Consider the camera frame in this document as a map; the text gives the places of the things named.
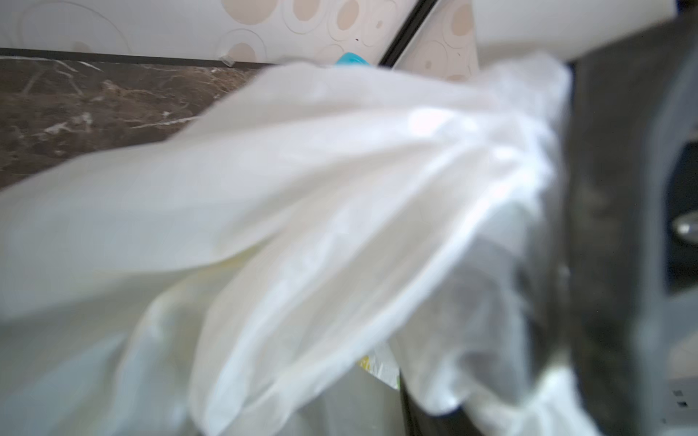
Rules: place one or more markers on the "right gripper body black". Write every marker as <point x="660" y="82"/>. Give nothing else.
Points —
<point x="634" y="106"/>

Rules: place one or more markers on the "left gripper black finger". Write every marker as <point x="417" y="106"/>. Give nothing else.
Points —
<point x="417" y="422"/>

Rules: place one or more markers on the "white plastic bag lemon print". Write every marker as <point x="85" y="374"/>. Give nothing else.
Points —
<point x="313" y="247"/>

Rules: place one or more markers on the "teal plastic basket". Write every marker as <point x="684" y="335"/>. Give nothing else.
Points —
<point x="351" y="59"/>

